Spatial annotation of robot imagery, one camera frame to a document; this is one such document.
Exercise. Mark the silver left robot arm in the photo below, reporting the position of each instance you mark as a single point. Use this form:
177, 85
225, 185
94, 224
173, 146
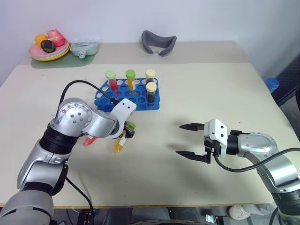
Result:
77, 122

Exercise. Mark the red tube with green cap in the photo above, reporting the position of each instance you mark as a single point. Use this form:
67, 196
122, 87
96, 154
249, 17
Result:
112, 82

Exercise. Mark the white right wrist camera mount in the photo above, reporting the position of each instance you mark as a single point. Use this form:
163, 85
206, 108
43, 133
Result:
216, 136

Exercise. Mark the black carbon fibre panel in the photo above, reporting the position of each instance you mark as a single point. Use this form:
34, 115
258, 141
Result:
287, 80

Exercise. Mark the red test tube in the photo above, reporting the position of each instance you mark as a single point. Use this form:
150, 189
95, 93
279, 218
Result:
89, 141

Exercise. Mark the blue test tube rack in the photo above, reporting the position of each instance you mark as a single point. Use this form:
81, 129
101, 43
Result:
140, 97

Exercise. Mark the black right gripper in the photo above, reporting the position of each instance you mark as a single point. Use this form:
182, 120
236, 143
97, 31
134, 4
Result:
214, 147

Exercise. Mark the green table mat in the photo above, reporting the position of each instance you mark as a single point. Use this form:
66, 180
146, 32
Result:
70, 61

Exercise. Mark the white shoe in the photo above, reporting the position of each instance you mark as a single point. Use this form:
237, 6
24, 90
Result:
239, 212

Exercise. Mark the yellow tube with green cap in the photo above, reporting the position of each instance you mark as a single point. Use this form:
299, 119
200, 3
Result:
130, 78
119, 144

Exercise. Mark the pink plate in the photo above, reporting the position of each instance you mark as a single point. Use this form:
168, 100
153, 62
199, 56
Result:
38, 50

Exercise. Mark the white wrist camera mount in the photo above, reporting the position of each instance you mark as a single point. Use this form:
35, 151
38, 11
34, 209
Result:
216, 136
123, 110

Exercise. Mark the grey foam face pad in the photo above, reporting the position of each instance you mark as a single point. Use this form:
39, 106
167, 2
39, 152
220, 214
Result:
159, 45

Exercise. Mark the pale green plastic container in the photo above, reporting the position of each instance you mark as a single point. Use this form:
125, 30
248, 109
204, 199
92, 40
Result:
83, 48

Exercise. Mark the stack of coloured plates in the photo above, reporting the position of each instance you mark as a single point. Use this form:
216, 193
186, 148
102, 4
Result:
52, 58

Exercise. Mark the dark green toy avocado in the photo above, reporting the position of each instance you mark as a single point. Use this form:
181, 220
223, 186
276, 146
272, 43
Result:
48, 46

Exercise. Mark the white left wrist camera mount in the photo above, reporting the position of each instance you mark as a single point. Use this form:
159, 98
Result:
123, 110

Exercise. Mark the dark tube with cream cap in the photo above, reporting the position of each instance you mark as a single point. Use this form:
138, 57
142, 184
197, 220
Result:
150, 76
151, 92

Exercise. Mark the blue bottle cap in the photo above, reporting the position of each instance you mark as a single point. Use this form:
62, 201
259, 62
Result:
272, 84

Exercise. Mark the pink toy apple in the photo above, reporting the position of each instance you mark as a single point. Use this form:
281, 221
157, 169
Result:
55, 37

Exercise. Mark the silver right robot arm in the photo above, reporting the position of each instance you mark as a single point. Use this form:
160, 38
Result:
257, 144

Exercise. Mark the orange toy fruit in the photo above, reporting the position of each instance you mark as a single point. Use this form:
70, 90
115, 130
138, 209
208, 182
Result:
40, 39

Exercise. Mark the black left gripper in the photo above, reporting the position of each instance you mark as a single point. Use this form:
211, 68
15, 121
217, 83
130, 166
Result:
129, 133

